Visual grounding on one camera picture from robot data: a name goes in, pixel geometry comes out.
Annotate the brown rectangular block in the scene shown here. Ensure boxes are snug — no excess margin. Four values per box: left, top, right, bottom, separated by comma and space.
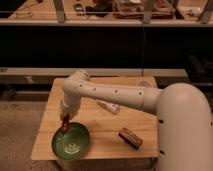
119, 127, 143, 149

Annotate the white tube bottle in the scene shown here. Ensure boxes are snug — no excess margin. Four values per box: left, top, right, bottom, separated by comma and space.
97, 100, 120, 114

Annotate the wooden tray on shelf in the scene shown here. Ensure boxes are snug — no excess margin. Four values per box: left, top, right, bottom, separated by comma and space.
113, 0, 175, 19

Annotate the green ceramic bowl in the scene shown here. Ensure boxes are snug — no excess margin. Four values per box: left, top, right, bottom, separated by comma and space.
51, 122, 90, 160

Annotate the small dark device on shelf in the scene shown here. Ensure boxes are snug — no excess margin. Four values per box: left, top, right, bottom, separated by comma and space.
73, 3, 85, 16

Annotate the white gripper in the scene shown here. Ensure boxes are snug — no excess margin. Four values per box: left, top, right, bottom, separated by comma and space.
60, 95, 81, 124

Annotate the black box on right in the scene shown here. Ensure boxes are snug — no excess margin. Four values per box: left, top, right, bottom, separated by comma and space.
185, 55, 213, 83

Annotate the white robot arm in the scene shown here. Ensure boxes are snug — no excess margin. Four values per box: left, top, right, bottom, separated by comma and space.
61, 70, 213, 171

